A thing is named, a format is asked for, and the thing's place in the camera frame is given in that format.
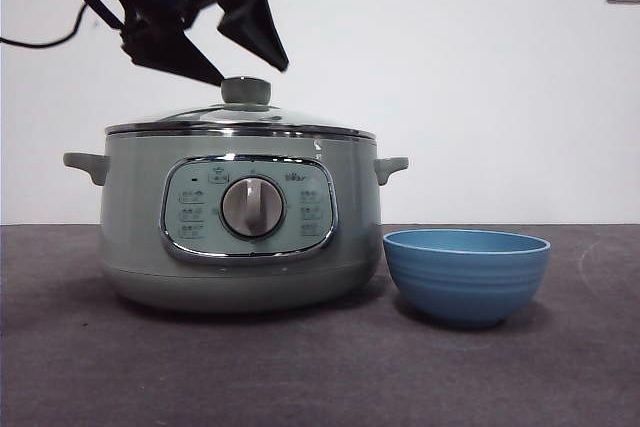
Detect glass lid with green knob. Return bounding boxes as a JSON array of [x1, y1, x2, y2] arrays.
[[104, 76, 377, 137]]

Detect pale green electric steamer pot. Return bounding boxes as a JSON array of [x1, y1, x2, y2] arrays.
[[62, 127, 410, 315]]

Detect blue ribbed bowl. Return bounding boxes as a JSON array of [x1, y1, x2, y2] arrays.
[[382, 228, 553, 331]]

